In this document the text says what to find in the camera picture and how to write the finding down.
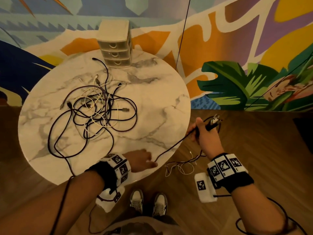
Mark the white three-drawer organizer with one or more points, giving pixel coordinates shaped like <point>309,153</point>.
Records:
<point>115,42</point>

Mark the person's left shoe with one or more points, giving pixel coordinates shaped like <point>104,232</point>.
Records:
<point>137,200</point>

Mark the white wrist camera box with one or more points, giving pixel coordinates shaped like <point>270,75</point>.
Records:
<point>204,187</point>
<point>108,199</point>

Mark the person's right shoe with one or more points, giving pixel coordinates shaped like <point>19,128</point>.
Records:
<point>160,204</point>

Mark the person's grey trousers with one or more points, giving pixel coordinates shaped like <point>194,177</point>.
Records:
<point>144,226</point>

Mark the person's left fingers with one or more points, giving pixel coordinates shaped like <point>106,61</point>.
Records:
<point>149,164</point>

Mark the person's right fingers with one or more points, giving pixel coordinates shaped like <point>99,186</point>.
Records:
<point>198,128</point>

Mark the person's shoe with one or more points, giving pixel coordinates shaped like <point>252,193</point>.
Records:
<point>137,200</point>
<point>160,204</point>

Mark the person's right forearm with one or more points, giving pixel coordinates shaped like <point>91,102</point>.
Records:
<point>256,208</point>

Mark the person's left hand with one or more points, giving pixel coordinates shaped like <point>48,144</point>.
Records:
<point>138,160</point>

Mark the person's right hand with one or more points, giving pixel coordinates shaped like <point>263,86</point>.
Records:
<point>209,143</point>

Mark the black wristband with marker tiles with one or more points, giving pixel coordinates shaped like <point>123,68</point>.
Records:
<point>117,166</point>
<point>226,168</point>

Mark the person's left forearm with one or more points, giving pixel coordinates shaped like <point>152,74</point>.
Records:
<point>61,203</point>

